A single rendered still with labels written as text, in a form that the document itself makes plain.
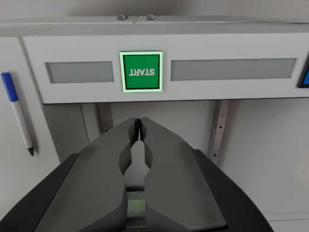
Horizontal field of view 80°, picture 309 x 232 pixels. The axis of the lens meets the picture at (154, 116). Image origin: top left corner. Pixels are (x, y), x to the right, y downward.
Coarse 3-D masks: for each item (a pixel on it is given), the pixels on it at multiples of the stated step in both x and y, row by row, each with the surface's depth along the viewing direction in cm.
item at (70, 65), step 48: (48, 48) 24; (96, 48) 24; (144, 48) 24; (192, 48) 25; (240, 48) 25; (288, 48) 25; (48, 96) 27; (96, 96) 27; (144, 96) 28; (192, 96) 28; (240, 96) 29; (288, 96) 29
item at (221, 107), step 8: (216, 104) 44; (224, 104) 42; (216, 112) 44; (224, 112) 43; (216, 120) 44; (224, 120) 44; (216, 128) 45; (216, 136) 46; (216, 144) 47; (208, 152) 51; (216, 152) 48; (216, 160) 50
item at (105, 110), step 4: (100, 104) 40; (104, 104) 40; (108, 104) 41; (100, 108) 41; (104, 108) 41; (108, 108) 41; (100, 112) 41; (104, 112) 41; (108, 112) 41; (104, 116) 42; (108, 116) 42; (104, 120) 42; (108, 120) 42; (112, 120) 45; (104, 124) 43; (108, 124) 43; (112, 124) 45; (104, 128) 43; (108, 128) 43; (104, 132) 44
